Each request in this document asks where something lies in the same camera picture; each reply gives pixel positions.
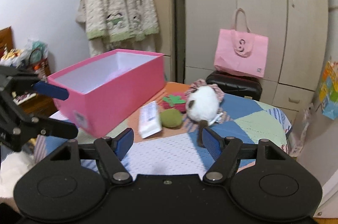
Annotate colorful gift bag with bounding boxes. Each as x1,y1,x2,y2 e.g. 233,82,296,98
318,56,338,120

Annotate black tripod pole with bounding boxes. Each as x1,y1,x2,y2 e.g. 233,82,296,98
177,0,185,83

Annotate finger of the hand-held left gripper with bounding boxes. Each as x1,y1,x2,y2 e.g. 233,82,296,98
14,117,79,145
11,73,70,101

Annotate green round plush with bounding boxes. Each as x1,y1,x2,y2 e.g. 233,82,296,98
160,109,183,129

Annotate green and white plastic pack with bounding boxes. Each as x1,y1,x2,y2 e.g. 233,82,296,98
25,39,49,61

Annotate white fluffy cloth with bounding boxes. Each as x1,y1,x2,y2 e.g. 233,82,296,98
0,153,36,199

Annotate pink tote bag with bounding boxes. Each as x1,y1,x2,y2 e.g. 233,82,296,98
214,8,269,79

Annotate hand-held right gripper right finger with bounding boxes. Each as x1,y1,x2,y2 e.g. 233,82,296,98
202,126,287,183

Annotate white and brown plush toy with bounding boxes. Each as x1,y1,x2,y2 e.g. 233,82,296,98
186,85,220,148

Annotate floral fabric scrunchie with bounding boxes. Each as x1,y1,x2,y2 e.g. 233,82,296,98
185,79,225,124

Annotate red strawberry plush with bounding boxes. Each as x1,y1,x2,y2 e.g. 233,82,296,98
162,93,188,110

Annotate beige tall cabinet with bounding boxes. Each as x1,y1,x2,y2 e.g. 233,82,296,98
132,0,177,82

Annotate blue and white tissue packet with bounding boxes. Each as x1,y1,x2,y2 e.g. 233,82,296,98
139,101,163,138

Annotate black suitcase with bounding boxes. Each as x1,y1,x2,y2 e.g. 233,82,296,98
205,71,262,101

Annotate pink cardboard box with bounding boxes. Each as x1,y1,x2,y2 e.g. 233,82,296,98
47,49,165,137

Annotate wooden nightstand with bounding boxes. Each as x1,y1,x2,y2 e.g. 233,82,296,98
0,26,57,119

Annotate woven basket bag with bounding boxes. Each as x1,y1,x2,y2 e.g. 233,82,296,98
29,48,50,82

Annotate clear plastic bag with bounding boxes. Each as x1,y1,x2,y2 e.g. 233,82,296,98
289,103,313,158

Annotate beige wardrobe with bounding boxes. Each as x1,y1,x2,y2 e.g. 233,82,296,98
182,0,329,112

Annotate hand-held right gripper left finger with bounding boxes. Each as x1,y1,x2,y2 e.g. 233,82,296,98
49,128,134,185

